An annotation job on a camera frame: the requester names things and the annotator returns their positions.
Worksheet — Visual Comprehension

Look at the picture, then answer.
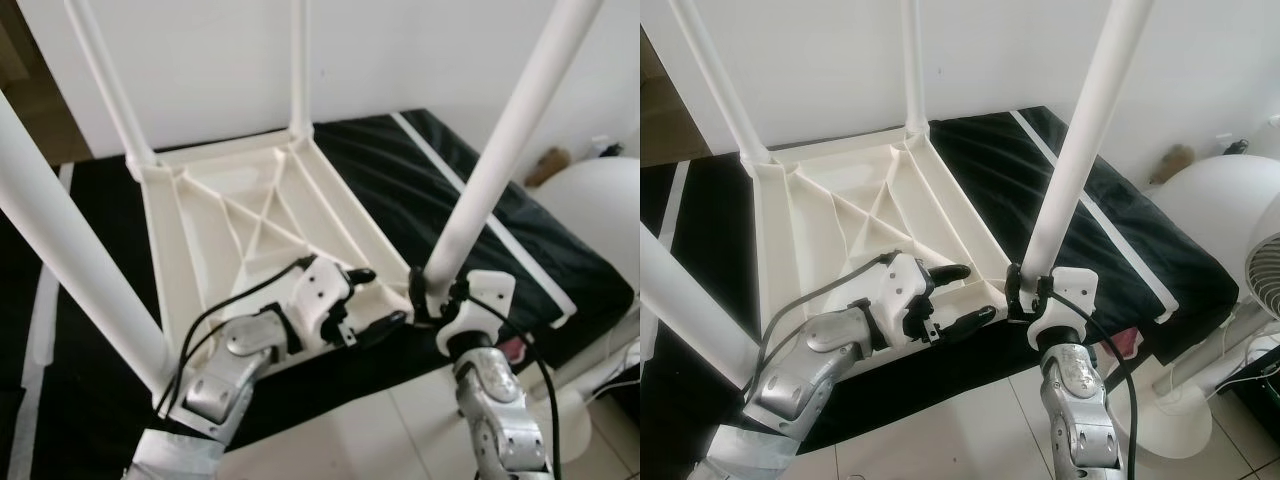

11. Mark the small brown lumpy object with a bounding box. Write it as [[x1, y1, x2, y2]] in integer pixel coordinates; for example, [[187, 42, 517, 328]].
[[1150, 145, 1198, 186], [527, 147, 573, 188]]

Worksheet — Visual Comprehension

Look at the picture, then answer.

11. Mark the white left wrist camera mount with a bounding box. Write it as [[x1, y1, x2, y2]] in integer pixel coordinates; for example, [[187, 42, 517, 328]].
[[870, 252, 939, 346], [290, 255, 356, 351]]

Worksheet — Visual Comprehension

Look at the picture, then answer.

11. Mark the white tape strip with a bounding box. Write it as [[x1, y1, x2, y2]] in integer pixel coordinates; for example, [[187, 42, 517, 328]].
[[1010, 110, 1179, 326], [0, 165, 76, 479], [655, 160, 691, 241], [392, 112, 576, 331]]

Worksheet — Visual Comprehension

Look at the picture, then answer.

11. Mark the black floor rack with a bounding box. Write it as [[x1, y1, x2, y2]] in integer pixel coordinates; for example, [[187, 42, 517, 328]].
[[1225, 345, 1280, 441]]

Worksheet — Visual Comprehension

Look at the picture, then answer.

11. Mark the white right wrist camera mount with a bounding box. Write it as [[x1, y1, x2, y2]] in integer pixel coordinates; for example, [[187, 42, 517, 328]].
[[1028, 267, 1099, 351], [435, 270, 518, 356]]

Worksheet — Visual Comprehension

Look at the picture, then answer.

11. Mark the white standing fan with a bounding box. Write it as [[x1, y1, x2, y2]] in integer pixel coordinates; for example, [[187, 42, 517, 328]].
[[1105, 155, 1280, 461], [525, 157, 640, 461]]

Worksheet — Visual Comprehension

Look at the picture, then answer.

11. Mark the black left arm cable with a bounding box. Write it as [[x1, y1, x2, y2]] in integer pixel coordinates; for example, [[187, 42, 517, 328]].
[[155, 255, 319, 416], [755, 252, 896, 381]]

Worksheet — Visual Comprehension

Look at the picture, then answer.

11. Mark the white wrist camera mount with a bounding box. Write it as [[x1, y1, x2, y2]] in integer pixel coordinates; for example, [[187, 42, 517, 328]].
[[435, 270, 518, 356], [1028, 267, 1099, 351], [870, 252, 939, 346], [290, 255, 356, 351]]

